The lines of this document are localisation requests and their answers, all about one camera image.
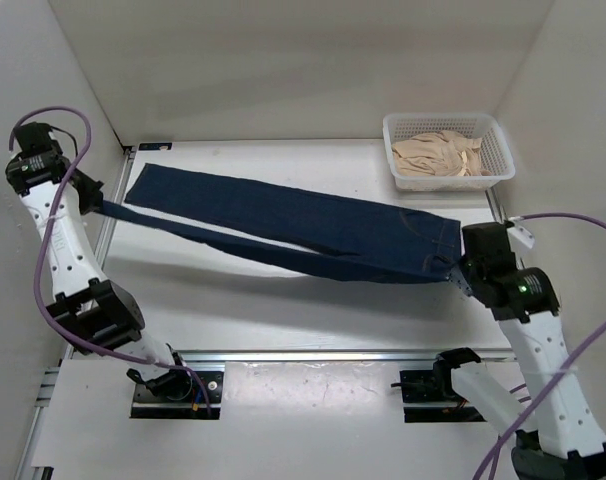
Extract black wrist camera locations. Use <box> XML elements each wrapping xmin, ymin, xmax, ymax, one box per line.
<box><xmin>12</xmin><ymin>122</ymin><xmax>63</xmax><ymax>158</ymax></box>
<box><xmin>462</xmin><ymin>222</ymin><xmax>516</xmax><ymax>268</ymax></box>

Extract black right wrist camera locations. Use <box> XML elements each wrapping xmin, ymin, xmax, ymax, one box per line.
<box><xmin>462</xmin><ymin>222</ymin><xmax>516</xmax><ymax>268</ymax></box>

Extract beige folded cloth in basket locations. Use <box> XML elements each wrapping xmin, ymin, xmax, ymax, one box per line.
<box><xmin>392</xmin><ymin>130</ymin><xmax>492</xmax><ymax>177</ymax></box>

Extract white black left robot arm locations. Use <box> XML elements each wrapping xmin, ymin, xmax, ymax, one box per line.
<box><xmin>6</xmin><ymin>148</ymin><xmax>194</xmax><ymax>401</ymax></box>

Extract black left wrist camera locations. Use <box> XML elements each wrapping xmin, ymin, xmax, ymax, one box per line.
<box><xmin>12</xmin><ymin>122</ymin><xmax>63</xmax><ymax>158</ymax></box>

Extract dark blue denim trousers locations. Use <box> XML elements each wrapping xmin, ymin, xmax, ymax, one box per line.
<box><xmin>100</xmin><ymin>164</ymin><xmax>462</xmax><ymax>284</ymax></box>

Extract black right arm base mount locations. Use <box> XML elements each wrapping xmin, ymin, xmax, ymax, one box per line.
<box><xmin>390</xmin><ymin>370</ymin><xmax>485</xmax><ymax>424</ymax></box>

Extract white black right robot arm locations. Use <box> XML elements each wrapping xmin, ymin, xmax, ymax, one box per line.
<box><xmin>432</xmin><ymin>254</ymin><xmax>606</xmax><ymax>479</ymax></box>

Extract white plastic perforated basket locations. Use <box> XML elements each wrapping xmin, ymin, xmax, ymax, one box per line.
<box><xmin>383</xmin><ymin>113</ymin><xmax>515</xmax><ymax>192</ymax></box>

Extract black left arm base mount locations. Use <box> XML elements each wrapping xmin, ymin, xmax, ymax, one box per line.
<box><xmin>127</xmin><ymin>364</ymin><xmax>225</xmax><ymax>420</ymax></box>

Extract aluminium table edge rail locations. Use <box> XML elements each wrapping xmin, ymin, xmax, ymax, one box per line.
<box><xmin>70</xmin><ymin>348</ymin><xmax>517</xmax><ymax>372</ymax></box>

